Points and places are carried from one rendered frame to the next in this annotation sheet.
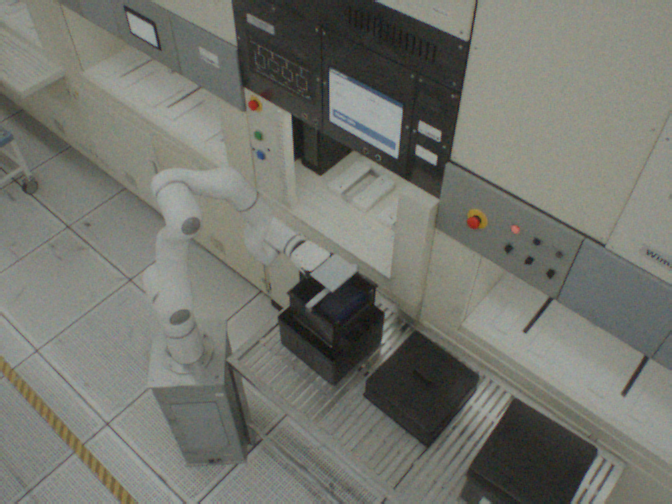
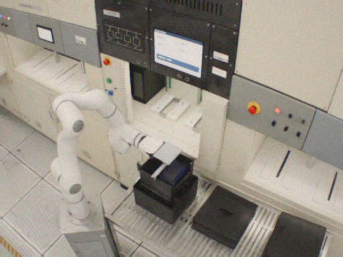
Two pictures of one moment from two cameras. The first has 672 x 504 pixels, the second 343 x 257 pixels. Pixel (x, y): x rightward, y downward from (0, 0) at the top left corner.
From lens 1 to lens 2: 0.45 m
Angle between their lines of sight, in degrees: 9
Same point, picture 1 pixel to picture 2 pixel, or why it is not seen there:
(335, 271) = (168, 152)
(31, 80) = not seen: outside the picture
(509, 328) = (269, 176)
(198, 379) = (89, 227)
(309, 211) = (141, 124)
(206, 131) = (77, 88)
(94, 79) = (20, 70)
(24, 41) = not seen: outside the picture
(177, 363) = (76, 219)
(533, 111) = (283, 36)
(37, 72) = not seen: outside the picture
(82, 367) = (25, 225)
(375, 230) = (183, 131)
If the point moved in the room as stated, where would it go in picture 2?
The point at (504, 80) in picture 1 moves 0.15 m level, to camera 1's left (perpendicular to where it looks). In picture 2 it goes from (264, 20) to (232, 19)
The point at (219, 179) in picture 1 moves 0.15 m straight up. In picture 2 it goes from (93, 96) to (88, 68)
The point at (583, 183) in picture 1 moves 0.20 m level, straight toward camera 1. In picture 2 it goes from (313, 75) to (314, 103)
